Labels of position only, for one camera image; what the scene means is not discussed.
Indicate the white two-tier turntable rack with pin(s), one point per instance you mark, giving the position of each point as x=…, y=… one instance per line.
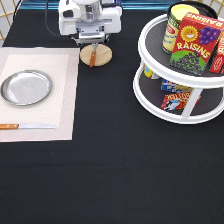
x=207, y=99

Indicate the round silver metal plate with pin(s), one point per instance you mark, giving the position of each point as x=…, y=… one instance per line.
x=26, y=87

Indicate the beige woven placemat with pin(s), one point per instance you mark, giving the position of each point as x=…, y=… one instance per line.
x=57, y=109

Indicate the yellow and blue box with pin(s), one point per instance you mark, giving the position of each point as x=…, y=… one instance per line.
x=150, y=74

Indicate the yellow lidded can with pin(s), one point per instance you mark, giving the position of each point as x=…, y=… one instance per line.
x=177, y=13

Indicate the wooden handled knife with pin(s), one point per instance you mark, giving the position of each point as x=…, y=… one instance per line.
x=26, y=126

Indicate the round wooden coaster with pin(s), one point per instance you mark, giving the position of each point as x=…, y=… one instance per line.
x=103, y=55

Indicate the red box with cow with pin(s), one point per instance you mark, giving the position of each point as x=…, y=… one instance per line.
x=175, y=101

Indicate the blue and white box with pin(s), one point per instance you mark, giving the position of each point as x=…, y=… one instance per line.
x=173, y=87

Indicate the red raisins box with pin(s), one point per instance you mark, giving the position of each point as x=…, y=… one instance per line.
x=195, y=42

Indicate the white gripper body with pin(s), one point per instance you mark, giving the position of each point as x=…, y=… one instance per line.
x=89, y=21

